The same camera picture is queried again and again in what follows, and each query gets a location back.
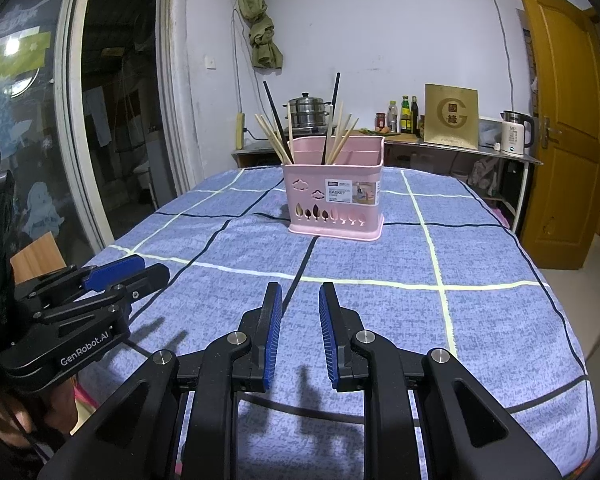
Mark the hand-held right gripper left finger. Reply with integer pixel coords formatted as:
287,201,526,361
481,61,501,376
37,282,284,480

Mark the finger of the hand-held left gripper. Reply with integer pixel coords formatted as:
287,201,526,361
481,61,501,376
36,263,171,327
14,254,146,303

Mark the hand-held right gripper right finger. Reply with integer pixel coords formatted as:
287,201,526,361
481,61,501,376
318,282,563,480

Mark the pink plastic utensil basket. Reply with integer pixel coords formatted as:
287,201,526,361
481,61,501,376
281,136,385,242

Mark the person's left hand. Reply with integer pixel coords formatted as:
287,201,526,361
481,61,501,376
0,400,33,438

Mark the pink striped cloth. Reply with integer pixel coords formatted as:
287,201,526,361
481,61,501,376
72,380,98,408

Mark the blue checked tablecloth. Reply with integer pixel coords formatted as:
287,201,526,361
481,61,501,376
80,165,600,480

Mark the hanging pale garment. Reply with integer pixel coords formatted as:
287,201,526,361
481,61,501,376
82,86,112,147

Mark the glass door with cartoon stickers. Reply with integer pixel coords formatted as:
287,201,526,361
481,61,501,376
0,0,106,286

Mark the metal counter shelf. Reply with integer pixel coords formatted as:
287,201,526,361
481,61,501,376
230,132,543,233

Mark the wooden cutting board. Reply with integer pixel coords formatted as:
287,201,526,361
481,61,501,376
352,129,423,142

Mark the pale pink cloth bag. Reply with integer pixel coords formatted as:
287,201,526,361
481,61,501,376
469,157,501,190

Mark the stainless steel steamer pot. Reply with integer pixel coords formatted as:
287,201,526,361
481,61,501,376
284,92,331,131

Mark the golden gift box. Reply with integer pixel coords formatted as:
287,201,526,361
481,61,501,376
422,83,480,151

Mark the translucent plastic box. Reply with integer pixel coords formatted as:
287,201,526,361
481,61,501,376
477,117,503,148

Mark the knotted green cloth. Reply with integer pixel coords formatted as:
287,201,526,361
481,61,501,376
236,0,285,70

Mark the white electric kettle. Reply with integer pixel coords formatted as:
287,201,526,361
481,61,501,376
500,110,536,155

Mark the yellow wooden door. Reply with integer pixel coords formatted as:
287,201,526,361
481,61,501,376
512,0,600,271

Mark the white door frame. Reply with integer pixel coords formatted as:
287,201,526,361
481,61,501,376
52,0,113,253

